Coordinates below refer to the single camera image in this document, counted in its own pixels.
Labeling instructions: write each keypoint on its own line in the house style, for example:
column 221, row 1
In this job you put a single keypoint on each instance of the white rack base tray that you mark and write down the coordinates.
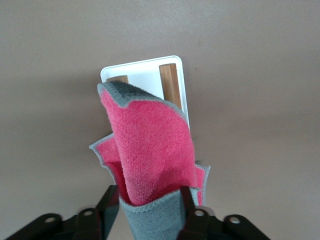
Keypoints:
column 142, row 70

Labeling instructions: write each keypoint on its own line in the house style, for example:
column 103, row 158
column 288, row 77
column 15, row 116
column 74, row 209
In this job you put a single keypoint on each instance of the pink and grey cloth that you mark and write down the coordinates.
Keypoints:
column 150, row 137

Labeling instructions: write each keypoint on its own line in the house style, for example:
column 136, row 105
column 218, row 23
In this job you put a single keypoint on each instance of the wooden chopsticks pair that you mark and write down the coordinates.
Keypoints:
column 117, row 78
column 170, row 85

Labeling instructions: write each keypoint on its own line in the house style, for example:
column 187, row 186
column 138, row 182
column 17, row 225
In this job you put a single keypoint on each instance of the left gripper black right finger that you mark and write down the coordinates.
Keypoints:
column 212, row 225

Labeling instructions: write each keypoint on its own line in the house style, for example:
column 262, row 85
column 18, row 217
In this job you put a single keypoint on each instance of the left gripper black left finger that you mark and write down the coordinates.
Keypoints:
column 75, row 225

